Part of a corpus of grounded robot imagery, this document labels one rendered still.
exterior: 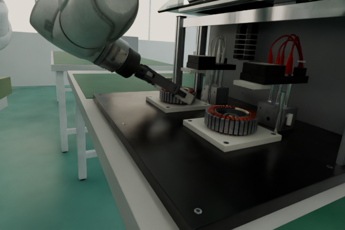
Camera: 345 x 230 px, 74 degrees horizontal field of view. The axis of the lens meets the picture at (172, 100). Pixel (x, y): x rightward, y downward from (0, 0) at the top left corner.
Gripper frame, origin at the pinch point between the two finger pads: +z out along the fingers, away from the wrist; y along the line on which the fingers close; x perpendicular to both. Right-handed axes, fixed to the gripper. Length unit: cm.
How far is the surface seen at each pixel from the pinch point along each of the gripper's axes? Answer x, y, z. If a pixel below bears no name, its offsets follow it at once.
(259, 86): 7.9, 27.3, -0.9
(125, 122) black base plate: -12.8, 11.2, -15.6
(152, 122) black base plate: -10.0, 13.1, -10.6
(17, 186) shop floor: -97, -100, -8
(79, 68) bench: -12, -133, -5
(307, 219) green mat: -8.7, 46.5, -4.3
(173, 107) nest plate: -4.4, 6.7, -3.3
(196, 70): 8.8, 3.1, 0.0
